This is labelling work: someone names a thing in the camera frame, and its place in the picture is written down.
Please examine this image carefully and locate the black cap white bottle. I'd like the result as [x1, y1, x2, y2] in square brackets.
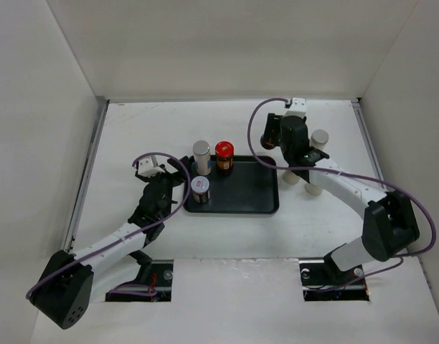
[305, 183, 324, 196]

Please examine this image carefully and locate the black rectangular tray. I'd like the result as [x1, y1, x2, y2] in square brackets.
[184, 156, 280, 215]

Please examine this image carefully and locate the blue label spice shaker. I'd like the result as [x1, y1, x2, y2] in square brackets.
[310, 129, 329, 151]

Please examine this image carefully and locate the clear lid salt grinder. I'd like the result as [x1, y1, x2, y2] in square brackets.
[283, 171, 300, 185]

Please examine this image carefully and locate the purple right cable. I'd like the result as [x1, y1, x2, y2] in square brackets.
[246, 97, 438, 287]

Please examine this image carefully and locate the red lid chili jar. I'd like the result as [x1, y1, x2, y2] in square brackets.
[214, 140, 235, 175]

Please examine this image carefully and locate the red lid sauce jar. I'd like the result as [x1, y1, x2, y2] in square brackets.
[260, 133, 278, 150]

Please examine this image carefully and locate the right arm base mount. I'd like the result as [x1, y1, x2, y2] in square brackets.
[299, 259, 369, 302]

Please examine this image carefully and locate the silver lid blue shaker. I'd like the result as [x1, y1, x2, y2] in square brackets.
[192, 140, 212, 176]

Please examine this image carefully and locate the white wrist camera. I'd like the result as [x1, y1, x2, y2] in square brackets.
[136, 156, 162, 178]
[285, 97, 307, 118]

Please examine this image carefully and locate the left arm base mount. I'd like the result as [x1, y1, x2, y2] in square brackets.
[105, 251, 174, 302]

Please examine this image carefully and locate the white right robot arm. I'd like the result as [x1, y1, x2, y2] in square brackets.
[260, 113, 420, 284]

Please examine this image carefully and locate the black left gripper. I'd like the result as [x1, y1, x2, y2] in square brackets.
[136, 156, 191, 218]

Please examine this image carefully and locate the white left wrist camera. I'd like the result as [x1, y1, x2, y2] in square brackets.
[136, 156, 162, 178]

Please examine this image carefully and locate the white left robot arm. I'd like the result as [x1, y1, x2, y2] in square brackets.
[25, 152, 191, 330]

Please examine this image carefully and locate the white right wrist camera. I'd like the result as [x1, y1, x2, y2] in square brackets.
[285, 97, 307, 118]

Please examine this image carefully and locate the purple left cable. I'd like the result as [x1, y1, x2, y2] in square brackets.
[24, 152, 192, 300]

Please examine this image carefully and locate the purple cable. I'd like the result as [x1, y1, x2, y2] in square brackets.
[246, 97, 438, 287]
[24, 152, 192, 300]

